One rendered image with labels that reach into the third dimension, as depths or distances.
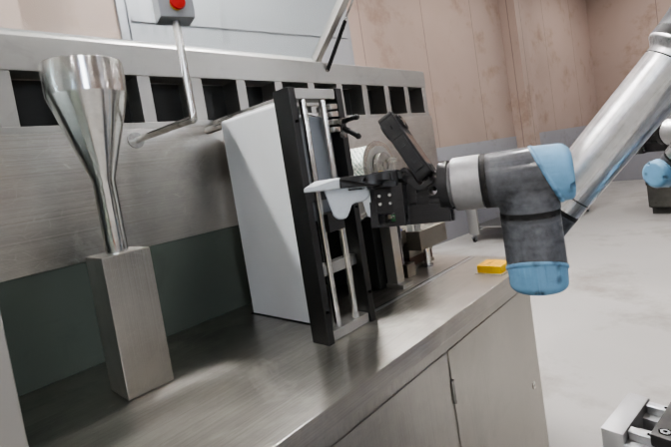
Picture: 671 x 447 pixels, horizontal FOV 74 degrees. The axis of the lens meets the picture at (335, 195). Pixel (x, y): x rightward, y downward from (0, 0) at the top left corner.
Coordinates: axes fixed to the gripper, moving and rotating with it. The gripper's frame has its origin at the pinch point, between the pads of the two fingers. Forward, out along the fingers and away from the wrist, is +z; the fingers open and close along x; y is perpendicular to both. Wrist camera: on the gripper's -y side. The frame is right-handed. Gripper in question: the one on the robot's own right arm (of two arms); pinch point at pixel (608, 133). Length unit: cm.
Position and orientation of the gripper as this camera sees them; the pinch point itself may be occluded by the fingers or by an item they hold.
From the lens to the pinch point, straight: 175.2
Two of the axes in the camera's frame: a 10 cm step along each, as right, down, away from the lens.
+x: 9.3, -3.0, 2.2
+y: 2.8, 9.5, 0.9
